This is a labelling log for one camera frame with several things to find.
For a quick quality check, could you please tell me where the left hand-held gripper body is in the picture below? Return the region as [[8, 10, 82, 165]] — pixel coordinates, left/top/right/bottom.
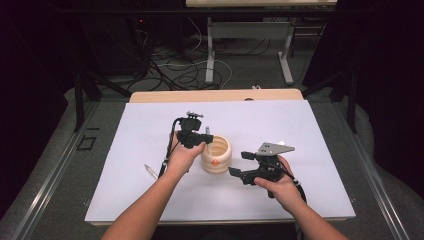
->
[[176, 111, 205, 150]]

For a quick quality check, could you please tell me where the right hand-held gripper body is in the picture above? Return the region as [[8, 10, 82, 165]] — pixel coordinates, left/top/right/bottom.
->
[[244, 141, 296, 186]]

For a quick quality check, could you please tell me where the cream ringed pen holder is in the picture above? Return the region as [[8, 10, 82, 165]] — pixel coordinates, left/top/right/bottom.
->
[[200, 134, 233, 175]]

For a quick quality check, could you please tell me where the person's left hand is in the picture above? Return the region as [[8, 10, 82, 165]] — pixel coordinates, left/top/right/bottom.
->
[[165, 132, 207, 176]]

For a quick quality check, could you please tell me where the person's right hand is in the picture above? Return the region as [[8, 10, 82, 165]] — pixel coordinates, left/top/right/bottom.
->
[[253, 155, 306, 214]]

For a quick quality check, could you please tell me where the white table mat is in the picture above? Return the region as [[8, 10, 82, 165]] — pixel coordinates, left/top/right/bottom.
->
[[84, 99, 357, 224]]

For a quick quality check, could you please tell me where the black metal stand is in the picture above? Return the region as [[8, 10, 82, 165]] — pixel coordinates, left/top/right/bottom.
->
[[74, 66, 133, 133], [301, 66, 359, 134]]

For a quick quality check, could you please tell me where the dark box with red light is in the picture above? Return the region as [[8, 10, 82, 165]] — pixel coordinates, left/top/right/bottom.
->
[[128, 16, 151, 78]]

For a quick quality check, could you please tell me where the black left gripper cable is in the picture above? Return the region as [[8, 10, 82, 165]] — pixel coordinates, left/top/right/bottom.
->
[[158, 118, 183, 179]]

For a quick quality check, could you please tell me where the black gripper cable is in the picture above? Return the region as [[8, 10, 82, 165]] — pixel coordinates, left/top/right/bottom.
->
[[158, 118, 183, 179], [273, 163, 308, 205]]

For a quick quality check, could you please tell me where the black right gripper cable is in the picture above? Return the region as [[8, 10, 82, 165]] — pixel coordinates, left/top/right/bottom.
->
[[273, 163, 308, 205]]

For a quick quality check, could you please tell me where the tangle of black floor cables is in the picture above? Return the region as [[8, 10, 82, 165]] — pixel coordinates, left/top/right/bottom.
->
[[133, 36, 271, 92]]

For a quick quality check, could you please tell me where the thin white cable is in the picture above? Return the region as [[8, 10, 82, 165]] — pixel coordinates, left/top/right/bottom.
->
[[187, 16, 203, 53]]

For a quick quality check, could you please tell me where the aluminium floor rail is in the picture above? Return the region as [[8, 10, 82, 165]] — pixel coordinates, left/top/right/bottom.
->
[[333, 99, 411, 240], [13, 99, 101, 240]]

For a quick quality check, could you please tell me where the white metal desk frame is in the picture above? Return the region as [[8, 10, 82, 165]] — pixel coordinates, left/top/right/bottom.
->
[[185, 0, 338, 86]]

